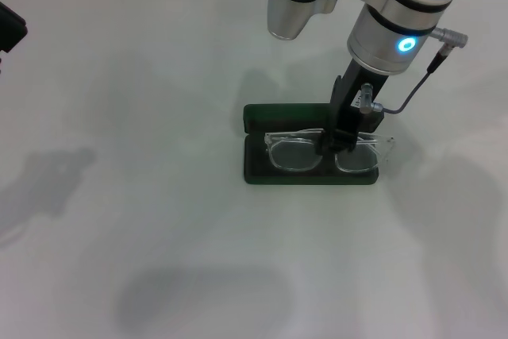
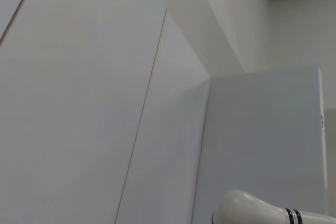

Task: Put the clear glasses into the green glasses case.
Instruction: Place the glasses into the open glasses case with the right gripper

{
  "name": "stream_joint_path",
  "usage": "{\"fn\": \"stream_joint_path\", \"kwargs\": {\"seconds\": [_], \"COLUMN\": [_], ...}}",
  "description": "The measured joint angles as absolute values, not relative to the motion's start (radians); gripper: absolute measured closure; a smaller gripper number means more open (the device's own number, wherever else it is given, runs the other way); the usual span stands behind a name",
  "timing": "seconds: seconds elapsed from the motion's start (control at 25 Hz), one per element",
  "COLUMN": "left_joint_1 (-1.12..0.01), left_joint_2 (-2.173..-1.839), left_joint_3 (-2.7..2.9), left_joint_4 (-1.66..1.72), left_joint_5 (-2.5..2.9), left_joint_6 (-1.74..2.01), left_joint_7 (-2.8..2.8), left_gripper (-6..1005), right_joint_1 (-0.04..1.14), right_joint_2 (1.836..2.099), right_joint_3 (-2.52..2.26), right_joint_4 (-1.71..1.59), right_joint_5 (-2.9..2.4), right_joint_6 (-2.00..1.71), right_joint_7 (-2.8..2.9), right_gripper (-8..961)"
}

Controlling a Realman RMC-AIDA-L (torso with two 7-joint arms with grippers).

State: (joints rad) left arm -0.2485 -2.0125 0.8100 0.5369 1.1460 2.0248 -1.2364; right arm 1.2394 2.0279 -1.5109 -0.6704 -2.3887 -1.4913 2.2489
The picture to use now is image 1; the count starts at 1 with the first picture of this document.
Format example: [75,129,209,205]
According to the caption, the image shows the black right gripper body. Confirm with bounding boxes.
[329,60,392,136]

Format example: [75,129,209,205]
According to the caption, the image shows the green glasses case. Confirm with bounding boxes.
[242,103,385,186]

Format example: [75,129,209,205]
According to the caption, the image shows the right gripper cable with plug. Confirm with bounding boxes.
[359,25,469,114]

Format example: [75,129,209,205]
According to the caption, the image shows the clear white glasses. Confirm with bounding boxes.
[264,127,398,175]

